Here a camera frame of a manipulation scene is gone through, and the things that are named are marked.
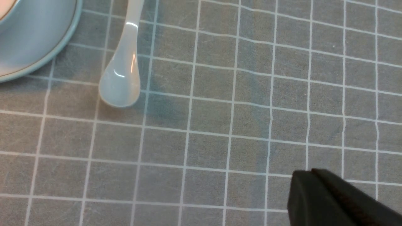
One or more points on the large plain white plate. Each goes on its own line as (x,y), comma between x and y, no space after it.
(33,32)

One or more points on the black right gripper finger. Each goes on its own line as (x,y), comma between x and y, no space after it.
(319,197)

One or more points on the grey checkered tablecloth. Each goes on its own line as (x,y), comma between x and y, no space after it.
(235,96)

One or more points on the plain white ceramic spoon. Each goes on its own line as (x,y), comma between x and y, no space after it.
(120,84)

